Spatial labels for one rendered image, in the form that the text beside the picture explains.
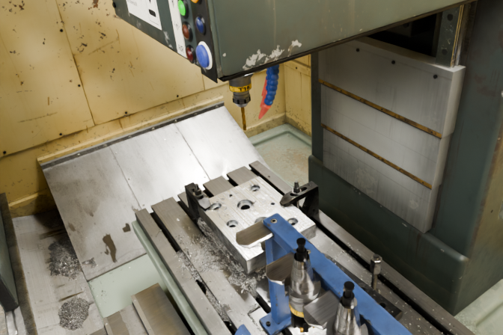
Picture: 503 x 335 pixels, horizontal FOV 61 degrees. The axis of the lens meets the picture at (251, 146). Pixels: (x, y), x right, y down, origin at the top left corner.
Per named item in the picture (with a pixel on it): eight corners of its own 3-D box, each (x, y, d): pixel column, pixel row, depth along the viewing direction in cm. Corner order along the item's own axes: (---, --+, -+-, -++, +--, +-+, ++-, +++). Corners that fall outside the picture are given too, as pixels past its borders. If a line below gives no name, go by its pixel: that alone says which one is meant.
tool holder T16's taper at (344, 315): (367, 332, 66) (370, 303, 62) (346, 348, 64) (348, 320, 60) (346, 312, 69) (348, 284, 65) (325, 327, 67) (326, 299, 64)
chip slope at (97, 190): (99, 314, 146) (77, 260, 132) (59, 211, 195) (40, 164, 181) (307, 208, 183) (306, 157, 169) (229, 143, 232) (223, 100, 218)
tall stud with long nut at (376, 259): (373, 297, 109) (376, 262, 102) (364, 290, 111) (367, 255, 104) (380, 292, 110) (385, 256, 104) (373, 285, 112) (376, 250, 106)
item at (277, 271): (277, 289, 76) (276, 286, 76) (260, 271, 80) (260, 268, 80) (308, 271, 79) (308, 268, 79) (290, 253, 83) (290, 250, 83)
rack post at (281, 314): (270, 337, 102) (262, 247, 87) (258, 321, 106) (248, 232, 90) (304, 316, 106) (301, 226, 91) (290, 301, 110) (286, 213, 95)
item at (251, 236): (244, 252, 84) (244, 249, 84) (230, 237, 88) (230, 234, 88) (273, 237, 87) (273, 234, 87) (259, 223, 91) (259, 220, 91)
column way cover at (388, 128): (424, 238, 125) (453, 72, 98) (317, 165, 160) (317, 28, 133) (435, 230, 127) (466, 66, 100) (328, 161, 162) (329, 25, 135)
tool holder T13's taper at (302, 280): (320, 288, 74) (320, 260, 70) (297, 298, 72) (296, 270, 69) (307, 270, 77) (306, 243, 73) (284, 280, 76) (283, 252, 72)
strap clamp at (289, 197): (285, 230, 133) (283, 191, 125) (279, 224, 135) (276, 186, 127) (319, 212, 138) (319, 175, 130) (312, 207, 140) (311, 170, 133)
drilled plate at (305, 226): (248, 274, 114) (246, 260, 111) (199, 215, 136) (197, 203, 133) (315, 236, 124) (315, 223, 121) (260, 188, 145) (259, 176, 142)
